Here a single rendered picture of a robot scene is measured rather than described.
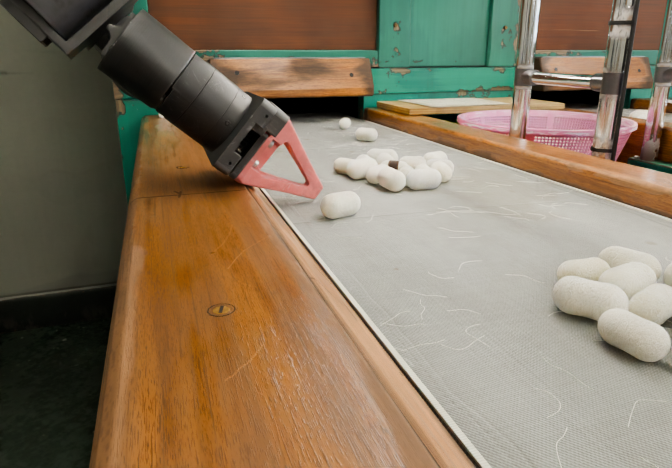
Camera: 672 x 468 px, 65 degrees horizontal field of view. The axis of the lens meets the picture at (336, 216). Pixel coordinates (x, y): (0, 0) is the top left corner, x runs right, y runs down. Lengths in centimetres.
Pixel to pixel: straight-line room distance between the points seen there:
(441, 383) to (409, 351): 3
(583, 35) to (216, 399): 127
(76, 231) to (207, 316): 169
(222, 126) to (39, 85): 143
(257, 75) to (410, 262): 68
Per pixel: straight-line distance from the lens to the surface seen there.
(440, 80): 116
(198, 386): 19
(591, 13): 139
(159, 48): 43
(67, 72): 183
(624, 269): 33
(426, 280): 33
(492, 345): 27
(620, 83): 64
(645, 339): 27
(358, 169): 56
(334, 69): 102
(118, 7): 44
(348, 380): 19
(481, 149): 72
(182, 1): 103
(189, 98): 43
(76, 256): 194
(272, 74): 98
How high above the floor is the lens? 87
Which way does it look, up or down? 17 degrees down
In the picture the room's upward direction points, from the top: straight up
